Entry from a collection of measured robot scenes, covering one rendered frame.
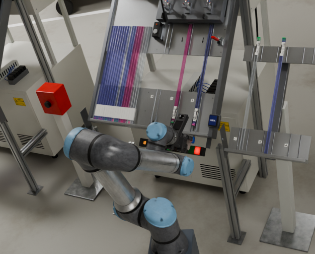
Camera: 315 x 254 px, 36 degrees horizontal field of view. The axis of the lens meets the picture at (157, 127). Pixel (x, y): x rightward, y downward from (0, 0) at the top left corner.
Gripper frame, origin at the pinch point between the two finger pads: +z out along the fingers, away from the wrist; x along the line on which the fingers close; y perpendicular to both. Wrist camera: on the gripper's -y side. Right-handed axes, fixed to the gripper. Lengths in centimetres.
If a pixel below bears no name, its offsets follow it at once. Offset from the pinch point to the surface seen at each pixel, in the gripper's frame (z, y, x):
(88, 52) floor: 181, -92, -210
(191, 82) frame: 39, -36, -23
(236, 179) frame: 41.6, 13.4, 11.6
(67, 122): 27, -3, -94
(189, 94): 2.3, -21.3, -5.0
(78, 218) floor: 47, 54, -86
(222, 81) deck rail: 2.7, -28.9, 10.0
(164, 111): 2.4, -12.1, -16.7
